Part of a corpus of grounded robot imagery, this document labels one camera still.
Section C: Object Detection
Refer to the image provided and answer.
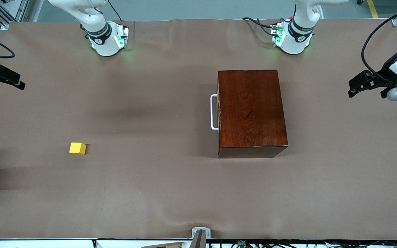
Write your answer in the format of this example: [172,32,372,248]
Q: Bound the brown table cover sheet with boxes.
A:
[0,18,397,240]

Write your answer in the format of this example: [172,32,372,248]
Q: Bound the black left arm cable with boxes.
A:
[362,2,397,84]

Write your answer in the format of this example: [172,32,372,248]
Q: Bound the yellow cube block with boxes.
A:
[69,142,87,155]

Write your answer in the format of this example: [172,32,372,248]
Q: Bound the black base cable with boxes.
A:
[242,17,290,38]
[107,0,122,21]

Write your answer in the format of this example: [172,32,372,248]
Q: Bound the grey metal table bracket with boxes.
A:
[191,227,212,248]

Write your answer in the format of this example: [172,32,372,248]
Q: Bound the light wooden board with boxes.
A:
[142,242,185,248]

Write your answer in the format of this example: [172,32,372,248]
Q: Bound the dark wooden drawer cabinet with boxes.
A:
[217,70,288,159]

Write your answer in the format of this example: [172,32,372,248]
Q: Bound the aluminium frame structure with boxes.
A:
[0,0,31,31]

